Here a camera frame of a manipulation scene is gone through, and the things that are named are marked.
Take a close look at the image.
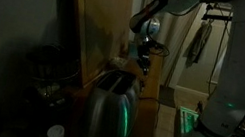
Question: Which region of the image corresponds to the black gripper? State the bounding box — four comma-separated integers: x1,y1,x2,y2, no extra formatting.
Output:
133,42,155,77

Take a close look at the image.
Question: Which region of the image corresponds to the large wooden board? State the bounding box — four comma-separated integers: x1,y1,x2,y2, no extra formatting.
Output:
54,0,137,94

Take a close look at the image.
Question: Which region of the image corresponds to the white plastic bottle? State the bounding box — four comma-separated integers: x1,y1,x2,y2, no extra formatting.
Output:
46,122,68,137

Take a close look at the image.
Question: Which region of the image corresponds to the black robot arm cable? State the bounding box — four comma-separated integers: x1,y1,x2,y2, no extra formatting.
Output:
144,26,175,59

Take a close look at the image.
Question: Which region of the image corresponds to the black metal stand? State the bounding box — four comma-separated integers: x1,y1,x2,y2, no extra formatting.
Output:
201,1,235,27

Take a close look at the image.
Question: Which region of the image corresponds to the teal tissue box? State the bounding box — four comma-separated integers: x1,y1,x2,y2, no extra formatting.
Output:
126,42,141,60

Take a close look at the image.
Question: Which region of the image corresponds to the stainless steel toaster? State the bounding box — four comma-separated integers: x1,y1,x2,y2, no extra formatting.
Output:
80,64,146,137

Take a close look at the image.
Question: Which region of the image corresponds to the black toaster power cord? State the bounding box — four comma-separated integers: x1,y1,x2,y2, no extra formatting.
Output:
134,94,163,130

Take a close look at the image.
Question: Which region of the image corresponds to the clear container of white objects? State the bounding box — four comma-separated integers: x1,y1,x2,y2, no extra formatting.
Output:
108,54,129,71

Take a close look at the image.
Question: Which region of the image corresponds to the hanging grey cloth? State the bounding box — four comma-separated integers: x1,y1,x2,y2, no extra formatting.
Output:
185,18,215,71

